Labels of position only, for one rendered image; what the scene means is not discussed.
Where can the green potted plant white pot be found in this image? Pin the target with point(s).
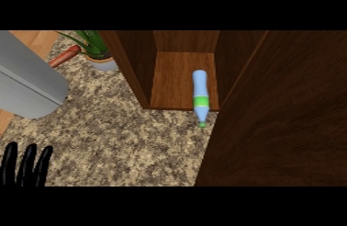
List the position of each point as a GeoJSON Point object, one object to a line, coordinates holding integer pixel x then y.
{"type": "Point", "coordinates": [95, 49]}

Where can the brown wooden cabinet door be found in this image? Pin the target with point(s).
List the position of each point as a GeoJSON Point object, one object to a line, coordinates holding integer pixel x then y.
{"type": "Point", "coordinates": [284, 113]}

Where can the grey rounded appliance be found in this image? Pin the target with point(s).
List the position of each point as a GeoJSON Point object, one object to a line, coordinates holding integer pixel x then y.
{"type": "Point", "coordinates": [27, 79]}

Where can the blue water bottle green label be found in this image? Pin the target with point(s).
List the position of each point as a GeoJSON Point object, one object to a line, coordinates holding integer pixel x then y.
{"type": "Point", "coordinates": [200, 92]}

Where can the brown wooden cabinet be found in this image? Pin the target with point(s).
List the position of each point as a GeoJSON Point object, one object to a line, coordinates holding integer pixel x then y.
{"type": "Point", "coordinates": [181, 76]}

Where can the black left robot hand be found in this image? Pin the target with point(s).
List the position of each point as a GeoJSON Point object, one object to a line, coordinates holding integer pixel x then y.
{"type": "Point", "coordinates": [27, 168]}

